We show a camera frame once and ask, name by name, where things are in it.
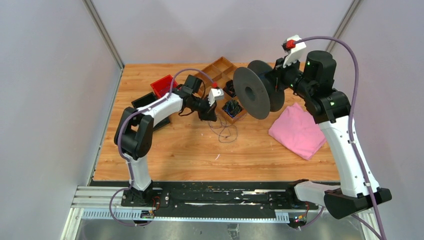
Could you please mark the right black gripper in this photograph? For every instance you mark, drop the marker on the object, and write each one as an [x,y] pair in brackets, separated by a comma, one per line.
[279,72]

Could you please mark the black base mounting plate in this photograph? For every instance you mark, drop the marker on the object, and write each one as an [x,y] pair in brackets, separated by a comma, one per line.
[217,199]

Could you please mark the rolled green floral tie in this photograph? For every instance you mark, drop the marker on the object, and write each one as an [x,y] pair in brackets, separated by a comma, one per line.
[232,108]

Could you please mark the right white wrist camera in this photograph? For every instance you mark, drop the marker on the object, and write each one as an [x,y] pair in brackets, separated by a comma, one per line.
[294,50]

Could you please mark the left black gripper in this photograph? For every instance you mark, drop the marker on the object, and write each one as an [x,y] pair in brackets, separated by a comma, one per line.
[209,114]

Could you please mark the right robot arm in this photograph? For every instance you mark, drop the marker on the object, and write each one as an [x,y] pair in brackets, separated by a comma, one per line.
[330,108]

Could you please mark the rolled tie brown pattern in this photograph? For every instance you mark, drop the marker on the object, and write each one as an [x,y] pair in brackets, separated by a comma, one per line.
[229,88]

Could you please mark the wooden compartment tray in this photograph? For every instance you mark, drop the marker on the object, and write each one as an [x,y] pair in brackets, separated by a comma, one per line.
[221,71]

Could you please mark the aluminium frame rail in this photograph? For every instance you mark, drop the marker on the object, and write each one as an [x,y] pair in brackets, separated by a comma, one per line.
[91,8]

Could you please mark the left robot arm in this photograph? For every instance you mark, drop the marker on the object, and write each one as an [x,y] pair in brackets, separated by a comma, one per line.
[134,135]

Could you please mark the black cable spool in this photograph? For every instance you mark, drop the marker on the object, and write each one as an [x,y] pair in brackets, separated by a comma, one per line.
[259,95]

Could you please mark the pink cloth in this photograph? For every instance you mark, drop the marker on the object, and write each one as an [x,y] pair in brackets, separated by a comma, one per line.
[296,130]

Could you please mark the red plastic bin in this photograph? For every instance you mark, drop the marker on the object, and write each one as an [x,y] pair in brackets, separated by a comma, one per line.
[163,85]

